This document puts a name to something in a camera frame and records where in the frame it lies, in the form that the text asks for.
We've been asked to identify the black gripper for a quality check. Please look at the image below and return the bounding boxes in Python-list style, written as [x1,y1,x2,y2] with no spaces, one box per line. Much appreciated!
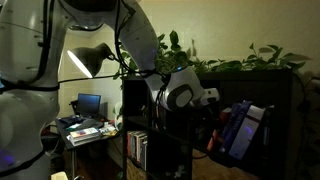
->
[196,103,223,129]

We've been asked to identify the orange book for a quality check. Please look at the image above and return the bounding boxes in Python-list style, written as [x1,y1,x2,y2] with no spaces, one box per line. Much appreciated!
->
[206,107,233,153]

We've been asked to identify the blue book with yellow label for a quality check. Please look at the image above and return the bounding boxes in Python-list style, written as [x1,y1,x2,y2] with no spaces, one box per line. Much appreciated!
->
[219,102,242,144]

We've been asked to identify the dark blue thick book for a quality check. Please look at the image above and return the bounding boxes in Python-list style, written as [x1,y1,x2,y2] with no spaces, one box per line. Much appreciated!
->
[221,99,253,154]

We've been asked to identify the white and purple book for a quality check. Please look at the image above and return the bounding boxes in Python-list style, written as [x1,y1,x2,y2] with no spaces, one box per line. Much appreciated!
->
[228,104,267,161]

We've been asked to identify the black thin book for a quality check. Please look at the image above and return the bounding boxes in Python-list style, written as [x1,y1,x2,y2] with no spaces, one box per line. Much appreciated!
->
[261,104,276,158]

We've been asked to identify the white spine book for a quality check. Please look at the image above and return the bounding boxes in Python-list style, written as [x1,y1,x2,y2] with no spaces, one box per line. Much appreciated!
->
[132,131,139,162]

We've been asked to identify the red spine book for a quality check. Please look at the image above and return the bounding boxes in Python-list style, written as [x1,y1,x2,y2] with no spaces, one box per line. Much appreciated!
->
[126,130,132,157]

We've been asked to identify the colourful cover book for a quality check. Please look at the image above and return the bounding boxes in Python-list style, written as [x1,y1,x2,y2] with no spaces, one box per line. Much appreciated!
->
[69,127,101,139]

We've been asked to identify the white thick book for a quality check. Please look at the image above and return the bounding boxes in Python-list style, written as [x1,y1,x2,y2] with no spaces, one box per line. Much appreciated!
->
[68,133,102,147]

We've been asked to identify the woven storage basket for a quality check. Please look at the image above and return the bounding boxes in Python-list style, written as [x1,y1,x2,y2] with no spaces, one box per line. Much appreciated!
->
[192,148,264,180]
[125,158,148,180]

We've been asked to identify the green pothos plant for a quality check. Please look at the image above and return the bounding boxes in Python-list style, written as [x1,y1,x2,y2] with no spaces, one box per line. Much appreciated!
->
[112,29,320,171]

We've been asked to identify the black cube bookshelf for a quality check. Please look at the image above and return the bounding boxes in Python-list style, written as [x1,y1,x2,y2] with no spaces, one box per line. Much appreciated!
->
[121,68,294,180]

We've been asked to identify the colourful packets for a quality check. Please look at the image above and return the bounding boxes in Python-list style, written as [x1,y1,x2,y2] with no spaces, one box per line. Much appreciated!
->
[99,122,118,137]

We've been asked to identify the black desk object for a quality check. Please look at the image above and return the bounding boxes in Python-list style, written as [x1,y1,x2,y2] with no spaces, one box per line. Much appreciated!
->
[79,118,105,130]

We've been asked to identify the open black laptop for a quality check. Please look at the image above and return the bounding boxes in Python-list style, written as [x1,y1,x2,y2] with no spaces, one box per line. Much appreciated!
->
[77,92,102,118]

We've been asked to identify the grey desk lamp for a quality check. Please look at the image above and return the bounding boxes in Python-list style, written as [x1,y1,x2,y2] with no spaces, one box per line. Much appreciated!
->
[58,42,149,84]

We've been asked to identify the blue cloth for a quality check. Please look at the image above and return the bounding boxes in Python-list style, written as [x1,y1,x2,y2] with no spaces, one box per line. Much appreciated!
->
[59,114,86,127]

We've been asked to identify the dark desk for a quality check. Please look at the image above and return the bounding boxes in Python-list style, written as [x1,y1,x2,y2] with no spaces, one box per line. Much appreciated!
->
[54,114,123,180]

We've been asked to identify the cream box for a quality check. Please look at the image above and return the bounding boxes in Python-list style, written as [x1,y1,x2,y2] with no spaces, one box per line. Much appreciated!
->
[50,171,70,180]

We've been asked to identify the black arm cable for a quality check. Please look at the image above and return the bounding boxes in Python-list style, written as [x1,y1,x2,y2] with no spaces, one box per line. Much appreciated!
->
[0,0,214,180]

